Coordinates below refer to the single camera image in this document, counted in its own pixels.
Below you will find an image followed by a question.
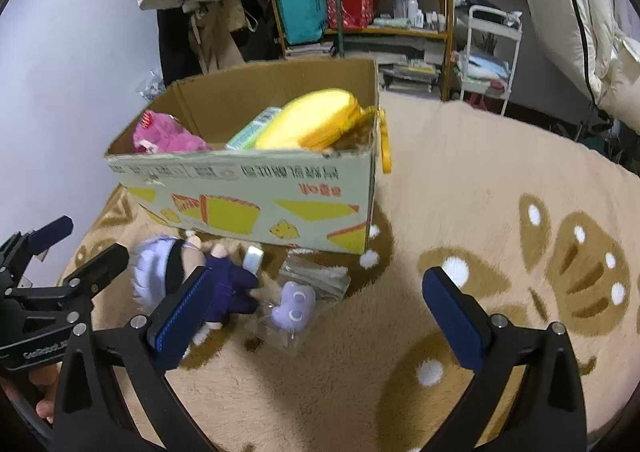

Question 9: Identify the green tissue pack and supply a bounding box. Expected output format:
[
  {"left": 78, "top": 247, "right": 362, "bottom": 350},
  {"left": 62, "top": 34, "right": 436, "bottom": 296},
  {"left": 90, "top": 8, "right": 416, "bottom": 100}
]
[{"left": 226, "top": 107, "right": 282, "bottom": 150}]

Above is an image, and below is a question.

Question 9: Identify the pink plush bear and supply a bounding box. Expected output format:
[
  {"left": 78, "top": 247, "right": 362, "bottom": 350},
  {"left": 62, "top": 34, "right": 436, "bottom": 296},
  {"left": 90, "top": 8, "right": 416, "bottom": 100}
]
[{"left": 132, "top": 110, "right": 212, "bottom": 154}]

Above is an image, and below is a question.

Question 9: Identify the teal bag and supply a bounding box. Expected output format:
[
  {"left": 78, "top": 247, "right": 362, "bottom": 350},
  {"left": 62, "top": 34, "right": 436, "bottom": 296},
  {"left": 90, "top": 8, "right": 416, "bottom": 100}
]
[{"left": 276, "top": 0, "right": 328, "bottom": 45}]

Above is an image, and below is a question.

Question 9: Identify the beige trench coat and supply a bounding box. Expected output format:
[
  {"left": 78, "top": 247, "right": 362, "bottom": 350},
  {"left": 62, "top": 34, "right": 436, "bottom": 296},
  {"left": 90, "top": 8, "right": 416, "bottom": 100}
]
[{"left": 188, "top": 0, "right": 257, "bottom": 74}]

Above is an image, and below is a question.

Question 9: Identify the purple-haired plush doll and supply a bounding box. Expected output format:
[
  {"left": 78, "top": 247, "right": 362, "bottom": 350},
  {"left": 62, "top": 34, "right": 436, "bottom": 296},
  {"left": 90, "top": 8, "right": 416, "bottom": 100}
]
[{"left": 131, "top": 235, "right": 258, "bottom": 330}]

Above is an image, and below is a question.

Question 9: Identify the beige patterned rug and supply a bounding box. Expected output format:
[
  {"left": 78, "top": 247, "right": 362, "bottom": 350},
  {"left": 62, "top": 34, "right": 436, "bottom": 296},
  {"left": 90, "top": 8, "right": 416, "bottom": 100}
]
[{"left": 70, "top": 93, "right": 639, "bottom": 451}]

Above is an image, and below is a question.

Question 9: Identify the white rolling cart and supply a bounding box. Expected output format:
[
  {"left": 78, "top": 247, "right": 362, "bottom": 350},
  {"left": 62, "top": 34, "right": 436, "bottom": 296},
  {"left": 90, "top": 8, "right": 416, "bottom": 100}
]
[{"left": 454, "top": 5, "right": 523, "bottom": 116}]

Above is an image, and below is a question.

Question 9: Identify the stack of books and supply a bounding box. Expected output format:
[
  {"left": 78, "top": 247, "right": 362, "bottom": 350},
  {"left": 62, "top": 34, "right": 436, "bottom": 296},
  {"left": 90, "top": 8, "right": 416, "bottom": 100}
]
[{"left": 285, "top": 41, "right": 335, "bottom": 59}]

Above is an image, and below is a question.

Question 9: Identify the purple frog plush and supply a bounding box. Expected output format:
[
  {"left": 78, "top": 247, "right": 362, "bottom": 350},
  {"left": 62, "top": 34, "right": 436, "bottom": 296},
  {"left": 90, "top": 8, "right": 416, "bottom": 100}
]
[{"left": 247, "top": 255, "right": 352, "bottom": 354}]

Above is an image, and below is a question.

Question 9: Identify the person's left hand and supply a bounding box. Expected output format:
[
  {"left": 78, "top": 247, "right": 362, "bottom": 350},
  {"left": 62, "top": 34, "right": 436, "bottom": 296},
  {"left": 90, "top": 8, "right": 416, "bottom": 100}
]
[{"left": 1, "top": 364, "right": 60, "bottom": 424}]

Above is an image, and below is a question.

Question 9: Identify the wooden bookshelf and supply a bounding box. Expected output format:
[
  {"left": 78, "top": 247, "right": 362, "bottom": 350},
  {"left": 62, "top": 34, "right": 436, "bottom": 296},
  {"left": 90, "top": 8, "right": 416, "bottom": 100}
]
[{"left": 257, "top": 0, "right": 457, "bottom": 102}]

